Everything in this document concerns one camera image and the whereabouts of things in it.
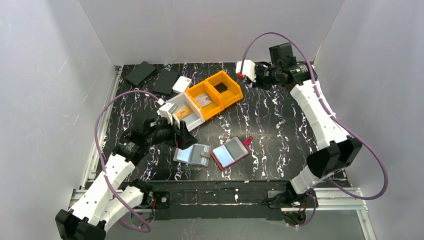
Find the grey card holder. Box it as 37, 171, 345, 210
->
173, 143, 212, 168

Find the red leather card holder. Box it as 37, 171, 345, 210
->
209, 136, 253, 171

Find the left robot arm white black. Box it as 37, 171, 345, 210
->
55, 117, 198, 240

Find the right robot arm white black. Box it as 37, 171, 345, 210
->
255, 42, 363, 197

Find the orange card in bin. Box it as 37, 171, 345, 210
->
174, 105, 192, 120

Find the id card in bin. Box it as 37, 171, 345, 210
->
194, 93, 212, 108

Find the black card in bin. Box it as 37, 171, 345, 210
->
214, 82, 228, 94

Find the white plastic bin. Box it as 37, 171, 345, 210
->
157, 92, 206, 131

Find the orange bin middle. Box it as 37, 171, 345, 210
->
185, 80, 225, 121

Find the orange bin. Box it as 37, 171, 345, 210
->
185, 80, 225, 121
205, 70, 244, 108

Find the orange bin right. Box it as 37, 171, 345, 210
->
205, 70, 244, 108

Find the white small box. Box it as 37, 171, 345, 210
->
172, 76, 193, 94

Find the black flat box right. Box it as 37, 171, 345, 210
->
152, 70, 180, 96

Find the black flat box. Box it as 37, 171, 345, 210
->
152, 70, 180, 96
124, 61, 157, 87

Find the black flat box left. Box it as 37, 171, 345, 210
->
124, 61, 157, 87

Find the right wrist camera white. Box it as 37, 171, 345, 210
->
235, 60, 256, 83

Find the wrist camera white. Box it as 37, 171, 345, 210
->
157, 98, 178, 125
235, 60, 256, 83

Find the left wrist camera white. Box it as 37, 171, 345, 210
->
157, 98, 178, 125

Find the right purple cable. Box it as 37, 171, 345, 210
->
241, 32, 389, 228

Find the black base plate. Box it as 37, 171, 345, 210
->
119, 180, 319, 221

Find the aluminium rail frame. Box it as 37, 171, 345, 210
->
61, 66, 377, 240

